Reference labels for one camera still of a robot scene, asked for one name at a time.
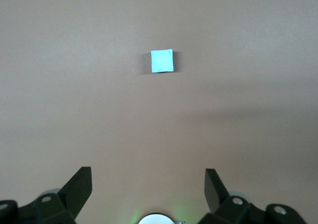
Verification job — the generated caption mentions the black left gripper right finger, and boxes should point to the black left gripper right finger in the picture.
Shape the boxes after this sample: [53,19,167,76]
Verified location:
[198,168,305,224]

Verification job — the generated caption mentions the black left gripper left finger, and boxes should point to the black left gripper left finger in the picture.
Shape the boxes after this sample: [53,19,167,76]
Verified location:
[0,167,92,224]

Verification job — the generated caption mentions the blue foam block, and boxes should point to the blue foam block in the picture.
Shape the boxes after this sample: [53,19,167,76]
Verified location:
[150,49,174,74]

